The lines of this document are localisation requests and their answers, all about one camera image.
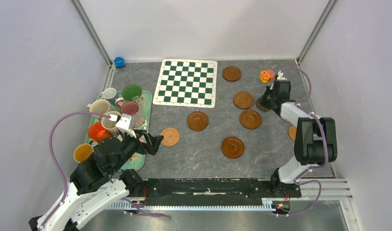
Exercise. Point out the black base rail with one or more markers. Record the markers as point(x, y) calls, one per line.
point(210, 192)

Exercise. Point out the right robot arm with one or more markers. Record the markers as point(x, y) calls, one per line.
point(315, 144)

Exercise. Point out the plain orange cork coaster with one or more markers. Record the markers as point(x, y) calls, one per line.
point(292, 132)

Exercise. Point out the brown wooden far coaster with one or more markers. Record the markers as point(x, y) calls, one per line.
point(231, 73)

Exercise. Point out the blue toy block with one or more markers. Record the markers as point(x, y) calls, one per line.
point(119, 62)

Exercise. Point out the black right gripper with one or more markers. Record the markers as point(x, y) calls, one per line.
point(269, 96)

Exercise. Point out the yellow interior mug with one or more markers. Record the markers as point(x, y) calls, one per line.
point(82, 152)

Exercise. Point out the beige mug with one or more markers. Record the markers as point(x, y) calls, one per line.
point(101, 106)

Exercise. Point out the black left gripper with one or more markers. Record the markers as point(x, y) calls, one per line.
point(154, 140)

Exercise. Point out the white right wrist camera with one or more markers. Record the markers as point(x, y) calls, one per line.
point(280, 76)

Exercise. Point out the green white chessboard mat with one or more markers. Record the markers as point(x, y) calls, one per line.
point(186, 82)

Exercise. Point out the cream ceramic mug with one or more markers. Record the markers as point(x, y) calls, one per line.
point(109, 125)

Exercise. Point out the pink ghost pattern mug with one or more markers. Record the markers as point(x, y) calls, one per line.
point(132, 108)

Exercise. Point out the dark walnut coaster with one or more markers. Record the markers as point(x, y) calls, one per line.
point(260, 107)

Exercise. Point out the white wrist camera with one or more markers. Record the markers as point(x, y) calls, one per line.
point(280, 76)
point(124, 123)

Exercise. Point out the orange mug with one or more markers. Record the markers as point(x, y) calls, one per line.
point(97, 133)

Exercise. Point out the orange pink toy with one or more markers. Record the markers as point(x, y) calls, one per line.
point(267, 75)

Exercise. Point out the grey white mug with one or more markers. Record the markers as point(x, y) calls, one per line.
point(109, 94)

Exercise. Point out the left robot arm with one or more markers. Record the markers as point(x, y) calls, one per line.
point(81, 201)

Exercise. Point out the brown wooden ridged coaster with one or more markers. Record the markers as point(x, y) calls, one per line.
point(232, 147)
point(243, 100)
point(197, 121)
point(250, 119)

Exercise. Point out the green interior cartoon mug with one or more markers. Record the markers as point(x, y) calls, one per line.
point(135, 93)

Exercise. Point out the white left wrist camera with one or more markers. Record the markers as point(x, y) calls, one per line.
point(124, 123)

